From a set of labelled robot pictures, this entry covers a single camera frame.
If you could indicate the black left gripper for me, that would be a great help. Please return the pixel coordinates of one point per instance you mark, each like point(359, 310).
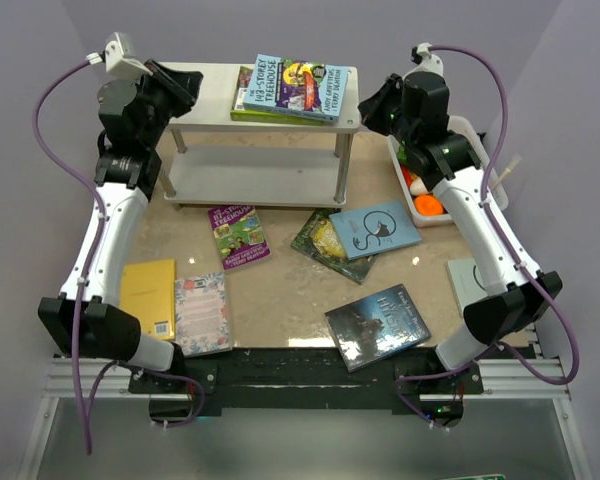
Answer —
point(184, 87)

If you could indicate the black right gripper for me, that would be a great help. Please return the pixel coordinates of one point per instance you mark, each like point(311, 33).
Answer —
point(371, 108)

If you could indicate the green cartoon paperback book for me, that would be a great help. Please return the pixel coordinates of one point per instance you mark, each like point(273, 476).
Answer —
point(240, 113)

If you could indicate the blue Treehouse paperback book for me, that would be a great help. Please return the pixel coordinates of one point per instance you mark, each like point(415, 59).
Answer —
point(297, 87)

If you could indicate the purple Treehouse paperback book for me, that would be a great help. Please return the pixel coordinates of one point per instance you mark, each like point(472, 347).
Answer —
point(239, 235)

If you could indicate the dark glossy hardcover book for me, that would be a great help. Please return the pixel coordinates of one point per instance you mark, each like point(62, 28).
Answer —
point(377, 326)

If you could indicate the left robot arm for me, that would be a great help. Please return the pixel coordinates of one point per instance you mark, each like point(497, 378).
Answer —
point(85, 319)

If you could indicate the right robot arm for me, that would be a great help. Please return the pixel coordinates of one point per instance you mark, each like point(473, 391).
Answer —
point(413, 110)

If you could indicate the red pepper toy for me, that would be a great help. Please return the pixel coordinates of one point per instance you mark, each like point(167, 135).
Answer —
point(408, 178)

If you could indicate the white plastic basket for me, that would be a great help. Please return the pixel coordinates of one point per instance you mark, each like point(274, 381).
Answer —
point(460, 125)

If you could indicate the white two-tier shelf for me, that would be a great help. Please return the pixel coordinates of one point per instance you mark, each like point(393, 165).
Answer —
point(298, 177)

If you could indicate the white radish toy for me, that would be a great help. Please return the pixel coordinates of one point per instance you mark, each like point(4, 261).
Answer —
point(418, 188)

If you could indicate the orange carrot toy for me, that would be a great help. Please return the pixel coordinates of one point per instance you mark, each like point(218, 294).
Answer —
point(428, 206)

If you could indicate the light blue cat book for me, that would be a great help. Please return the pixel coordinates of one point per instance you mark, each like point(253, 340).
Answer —
point(373, 230)

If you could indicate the green onion toy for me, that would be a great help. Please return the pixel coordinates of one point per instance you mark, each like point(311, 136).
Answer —
point(515, 160)

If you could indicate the dark green illustrated book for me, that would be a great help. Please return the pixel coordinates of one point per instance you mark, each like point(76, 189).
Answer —
point(318, 241)

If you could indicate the grey-green cat book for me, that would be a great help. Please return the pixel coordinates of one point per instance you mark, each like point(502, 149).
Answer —
point(466, 282)

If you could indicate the yellow book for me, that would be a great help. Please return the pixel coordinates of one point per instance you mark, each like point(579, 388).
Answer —
point(148, 294)

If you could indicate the floral pastel notebook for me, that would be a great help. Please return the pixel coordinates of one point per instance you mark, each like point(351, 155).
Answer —
point(201, 315)

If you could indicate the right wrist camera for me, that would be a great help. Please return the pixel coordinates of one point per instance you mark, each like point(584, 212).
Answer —
point(425, 60)

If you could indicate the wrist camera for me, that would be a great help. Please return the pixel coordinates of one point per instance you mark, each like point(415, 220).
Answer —
point(119, 58)
point(425, 60)

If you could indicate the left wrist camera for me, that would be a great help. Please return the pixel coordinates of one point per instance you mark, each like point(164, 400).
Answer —
point(119, 58)

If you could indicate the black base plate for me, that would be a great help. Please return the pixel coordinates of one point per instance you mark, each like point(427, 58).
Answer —
point(317, 378)

